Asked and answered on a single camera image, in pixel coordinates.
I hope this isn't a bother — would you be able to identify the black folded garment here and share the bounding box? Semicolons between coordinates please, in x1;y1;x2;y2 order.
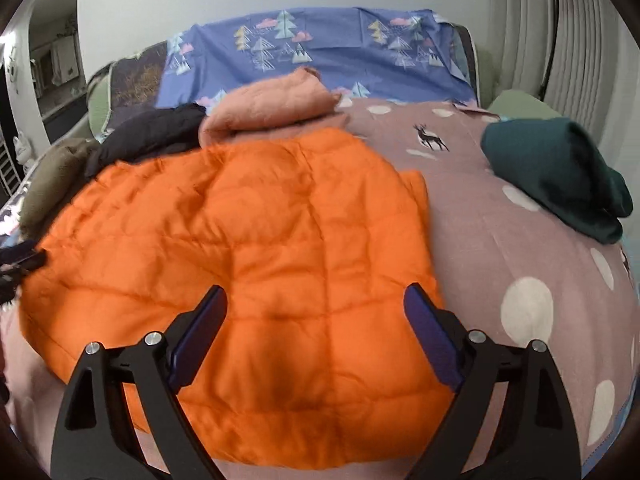
85;103;206;179

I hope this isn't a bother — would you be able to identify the peach pink puffer jacket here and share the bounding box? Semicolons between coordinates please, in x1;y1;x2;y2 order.
198;67;349;148

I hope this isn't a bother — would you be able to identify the olive fleece garment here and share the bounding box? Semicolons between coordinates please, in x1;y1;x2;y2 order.
20;139;100;240

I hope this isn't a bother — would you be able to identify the blue tree-print sheet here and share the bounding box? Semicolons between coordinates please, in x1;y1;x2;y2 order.
156;8;477;110

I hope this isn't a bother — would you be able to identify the dark green folded sweater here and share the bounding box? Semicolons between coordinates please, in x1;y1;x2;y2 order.
480;117;634;245

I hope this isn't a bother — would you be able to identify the pink polka-dot bedspread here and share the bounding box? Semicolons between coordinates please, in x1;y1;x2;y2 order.
1;100;639;478

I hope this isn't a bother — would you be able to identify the dark floral pillow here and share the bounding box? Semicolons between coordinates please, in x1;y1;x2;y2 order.
87;42;167;140

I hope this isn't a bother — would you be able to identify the orange puffer jacket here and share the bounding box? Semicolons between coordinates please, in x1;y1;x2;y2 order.
18;129;451;469

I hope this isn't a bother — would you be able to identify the white lucky cat figurine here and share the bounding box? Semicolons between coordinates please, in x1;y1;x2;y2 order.
13;131;35;168

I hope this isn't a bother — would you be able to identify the grey pleated curtain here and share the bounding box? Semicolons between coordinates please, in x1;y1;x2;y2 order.
483;0;639;165

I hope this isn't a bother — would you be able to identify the green pillow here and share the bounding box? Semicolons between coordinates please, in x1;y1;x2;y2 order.
487;89;561;119

